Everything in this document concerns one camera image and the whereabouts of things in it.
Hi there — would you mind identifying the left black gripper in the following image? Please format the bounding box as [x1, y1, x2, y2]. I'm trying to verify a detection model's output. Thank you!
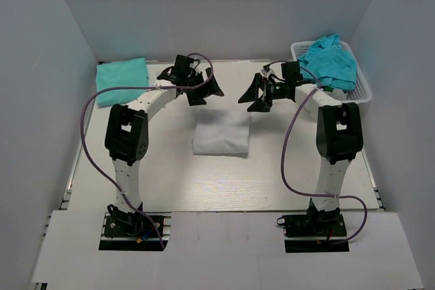
[185, 67, 224, 106]

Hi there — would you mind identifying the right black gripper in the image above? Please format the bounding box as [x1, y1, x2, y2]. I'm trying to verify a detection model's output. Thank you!
[239, 73, 288, 113]

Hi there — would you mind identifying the white t shirt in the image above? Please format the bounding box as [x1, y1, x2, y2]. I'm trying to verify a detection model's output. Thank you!
[192, 109, 251, 156]

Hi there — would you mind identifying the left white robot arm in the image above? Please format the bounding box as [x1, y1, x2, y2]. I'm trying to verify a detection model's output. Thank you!
[105, 54, 224, 235]

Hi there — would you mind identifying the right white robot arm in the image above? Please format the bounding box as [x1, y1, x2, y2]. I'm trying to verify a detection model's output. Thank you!
[238, 60, 364, 235]

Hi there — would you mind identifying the folded green t shirt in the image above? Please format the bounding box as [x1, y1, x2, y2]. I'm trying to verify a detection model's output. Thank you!
[96, 58, 149, 107]

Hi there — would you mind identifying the crumpled blue t shirt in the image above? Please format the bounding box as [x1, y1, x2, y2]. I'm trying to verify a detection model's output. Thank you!
[297, 34, 357, 92]

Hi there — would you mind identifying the grey white shirt in basket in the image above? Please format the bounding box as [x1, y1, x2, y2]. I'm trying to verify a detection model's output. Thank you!
[325, 89, 347, 102]

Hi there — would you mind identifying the white plastic basket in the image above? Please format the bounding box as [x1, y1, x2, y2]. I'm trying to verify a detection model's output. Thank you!
[290, 41, 372, 104]

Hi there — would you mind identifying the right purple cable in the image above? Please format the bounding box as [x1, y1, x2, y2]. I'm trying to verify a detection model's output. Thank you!
[262, 60, 369, 244]

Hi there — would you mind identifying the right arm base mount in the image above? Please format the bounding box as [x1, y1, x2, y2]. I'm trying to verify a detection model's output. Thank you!
[277, 203, 349, 253]

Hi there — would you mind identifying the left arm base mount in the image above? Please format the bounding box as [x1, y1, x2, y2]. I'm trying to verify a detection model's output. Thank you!
[99, 204, 171, 252]

